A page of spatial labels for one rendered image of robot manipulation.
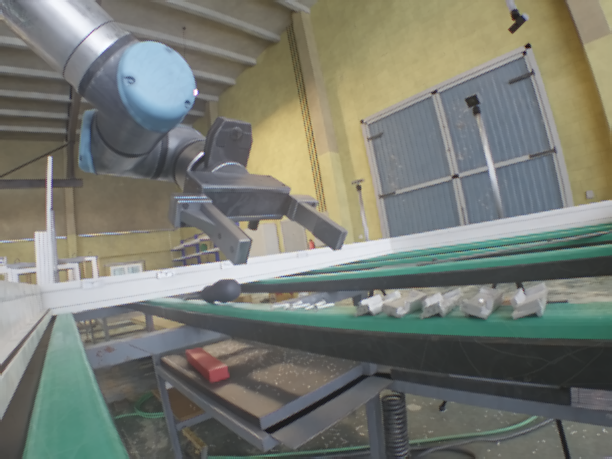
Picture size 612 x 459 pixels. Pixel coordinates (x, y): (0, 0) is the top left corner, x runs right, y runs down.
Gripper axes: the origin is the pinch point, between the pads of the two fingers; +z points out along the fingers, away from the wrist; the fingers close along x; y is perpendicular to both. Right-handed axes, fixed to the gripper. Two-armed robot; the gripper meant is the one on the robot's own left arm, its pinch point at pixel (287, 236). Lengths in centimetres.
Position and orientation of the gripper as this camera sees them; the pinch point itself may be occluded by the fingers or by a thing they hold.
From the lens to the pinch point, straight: 32.9
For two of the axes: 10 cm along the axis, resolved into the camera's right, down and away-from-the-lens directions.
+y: -2.7, 8.7, 4.1
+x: -7.5, 0.8, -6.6
